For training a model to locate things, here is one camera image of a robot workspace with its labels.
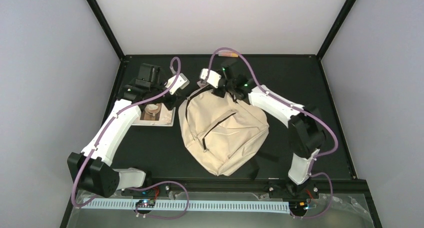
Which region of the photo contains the white coffee cover book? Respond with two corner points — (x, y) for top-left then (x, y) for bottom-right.
(132, 103), (176, 127)

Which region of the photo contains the orange highlighter pen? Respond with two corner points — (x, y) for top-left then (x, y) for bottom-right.
(218, 51), (239, 57)

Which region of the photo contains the beige canvas backpack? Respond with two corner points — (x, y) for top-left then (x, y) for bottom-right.
(178, 88), (269, 176)

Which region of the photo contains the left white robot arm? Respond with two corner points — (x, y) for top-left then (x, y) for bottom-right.
(67, 63), (189, 207)

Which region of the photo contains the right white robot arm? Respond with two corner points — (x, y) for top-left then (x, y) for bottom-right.
(199, 59), (326, 198)

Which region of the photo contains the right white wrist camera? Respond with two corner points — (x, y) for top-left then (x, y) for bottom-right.
(199, 68), (222, 88)

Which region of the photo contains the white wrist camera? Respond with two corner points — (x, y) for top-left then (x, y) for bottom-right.
(165, 73), (190, 95)
(199, 68), (222, 88)

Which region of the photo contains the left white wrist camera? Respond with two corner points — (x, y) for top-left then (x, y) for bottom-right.
(165, 73), (190, 95)

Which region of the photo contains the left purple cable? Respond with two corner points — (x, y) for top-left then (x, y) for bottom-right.
(71, 57), (190, 220)

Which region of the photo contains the purple cable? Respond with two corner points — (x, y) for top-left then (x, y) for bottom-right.
(205, 47), (339, 220)
(71, 57), (190, 220)

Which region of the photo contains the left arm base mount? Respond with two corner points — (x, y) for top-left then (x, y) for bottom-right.
(117, 179), (171, 199)

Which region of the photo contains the light blue slotted cable duct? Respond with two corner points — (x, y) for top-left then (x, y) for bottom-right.
(83, 198), (290, 214)

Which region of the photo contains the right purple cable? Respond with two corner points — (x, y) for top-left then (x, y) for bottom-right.
(205, 47), (339, 220)

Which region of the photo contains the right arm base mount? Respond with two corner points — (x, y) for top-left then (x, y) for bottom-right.
(267, 179), (319, 201)

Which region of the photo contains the black frame post left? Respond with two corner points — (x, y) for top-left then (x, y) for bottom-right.
(86, 0), (125, 60)

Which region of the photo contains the black frame post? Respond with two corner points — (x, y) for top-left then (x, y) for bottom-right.
(86, 0), (125, 60)
(316, 0), (357, 61)

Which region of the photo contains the black frame post right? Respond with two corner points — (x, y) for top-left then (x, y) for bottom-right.
(316, 0), (357, 61)

